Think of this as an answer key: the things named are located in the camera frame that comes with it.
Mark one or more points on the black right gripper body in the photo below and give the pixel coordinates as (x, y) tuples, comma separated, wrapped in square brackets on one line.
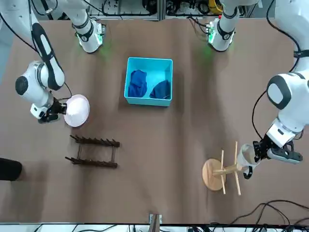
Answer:
[(56, 106)]

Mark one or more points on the light wooden mug stand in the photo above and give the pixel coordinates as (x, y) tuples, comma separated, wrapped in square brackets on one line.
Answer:
[(212, 174)]

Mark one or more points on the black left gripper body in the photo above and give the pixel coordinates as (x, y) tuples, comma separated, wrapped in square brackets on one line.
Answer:
[(266, 147)]

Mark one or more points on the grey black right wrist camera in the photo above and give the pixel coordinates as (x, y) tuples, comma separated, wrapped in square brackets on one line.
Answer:
[(48, 119)]

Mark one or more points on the pale pink round plate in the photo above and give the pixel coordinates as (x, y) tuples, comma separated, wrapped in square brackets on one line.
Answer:
[(77, 113)]

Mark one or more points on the cyan plastic box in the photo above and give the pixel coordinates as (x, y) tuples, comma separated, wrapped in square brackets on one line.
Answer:
[(144, 101)]

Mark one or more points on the black rounded object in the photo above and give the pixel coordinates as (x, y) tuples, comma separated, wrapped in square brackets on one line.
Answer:
[(9, 169)]

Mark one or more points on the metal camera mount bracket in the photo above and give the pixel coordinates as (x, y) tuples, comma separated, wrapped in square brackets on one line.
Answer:
[(155, 222)]

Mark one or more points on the dark wooden dish rack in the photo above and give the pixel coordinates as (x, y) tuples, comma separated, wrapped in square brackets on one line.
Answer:
[(96, 140)]

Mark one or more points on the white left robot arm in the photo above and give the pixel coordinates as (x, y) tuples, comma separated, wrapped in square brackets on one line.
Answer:
[(289, 108)]

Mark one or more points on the yellow object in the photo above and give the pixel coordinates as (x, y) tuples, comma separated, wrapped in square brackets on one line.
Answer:
[(214, 6)]

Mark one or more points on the blue square rag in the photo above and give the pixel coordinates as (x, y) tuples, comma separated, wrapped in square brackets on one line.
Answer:
[(137, 83), (160, 90)]

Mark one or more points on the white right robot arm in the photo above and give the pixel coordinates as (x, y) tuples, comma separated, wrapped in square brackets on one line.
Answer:
[(38, 96)]

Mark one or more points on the aluminium frame beam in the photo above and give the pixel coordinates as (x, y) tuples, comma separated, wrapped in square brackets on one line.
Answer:
[(160, 9)]

